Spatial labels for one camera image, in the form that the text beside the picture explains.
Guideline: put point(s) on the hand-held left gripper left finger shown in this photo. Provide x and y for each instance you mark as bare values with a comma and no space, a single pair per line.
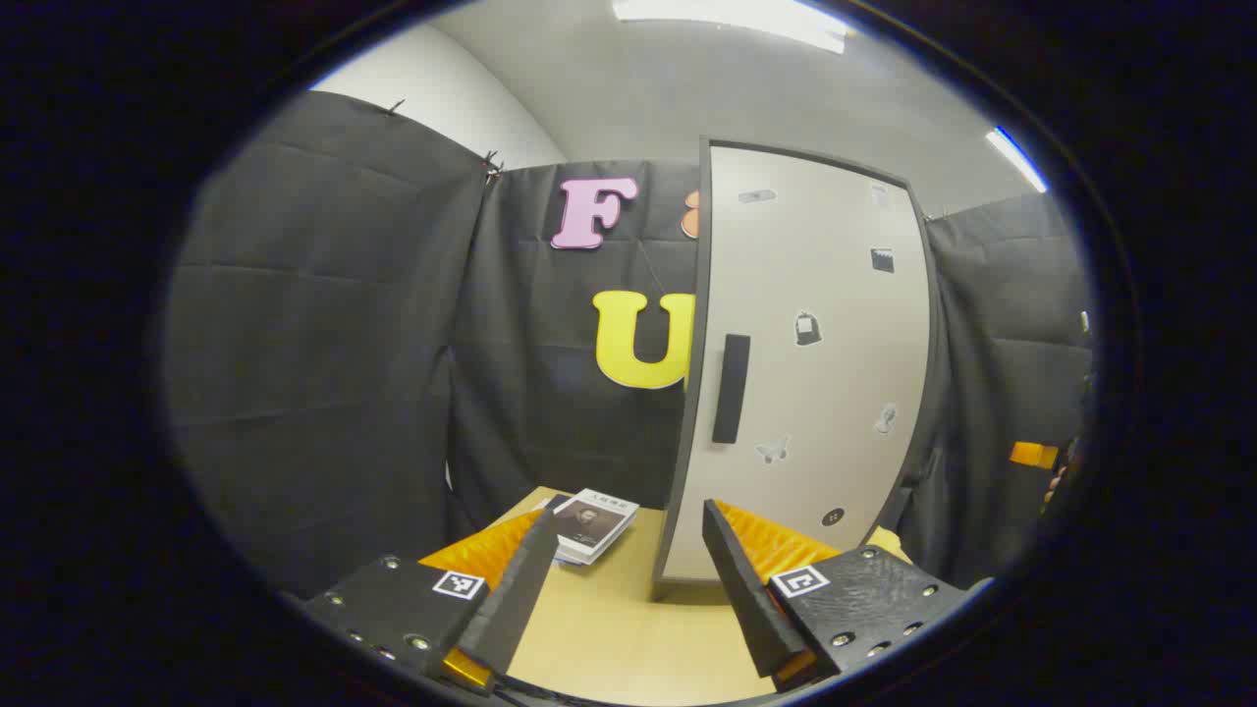
516,599

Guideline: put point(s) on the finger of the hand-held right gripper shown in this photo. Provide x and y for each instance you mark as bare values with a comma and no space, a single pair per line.
1033,455

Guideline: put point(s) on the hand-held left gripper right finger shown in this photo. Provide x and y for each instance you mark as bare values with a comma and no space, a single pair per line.
751,609

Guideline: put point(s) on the dark grey cabinet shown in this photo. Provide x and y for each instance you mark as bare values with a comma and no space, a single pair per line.
687,442

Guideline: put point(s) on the white book with portrait cover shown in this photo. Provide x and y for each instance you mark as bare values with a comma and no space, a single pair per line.
594,520

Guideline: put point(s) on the yellow plush toy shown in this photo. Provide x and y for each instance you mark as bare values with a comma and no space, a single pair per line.
886,540

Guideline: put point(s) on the short ceiling light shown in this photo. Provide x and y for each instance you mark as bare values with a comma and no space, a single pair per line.
1016,157

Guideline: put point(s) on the black backdrop cloth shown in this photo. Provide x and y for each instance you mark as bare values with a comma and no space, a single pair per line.
324,344

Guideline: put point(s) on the long ceiling light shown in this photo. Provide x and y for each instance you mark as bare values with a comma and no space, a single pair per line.
746,15

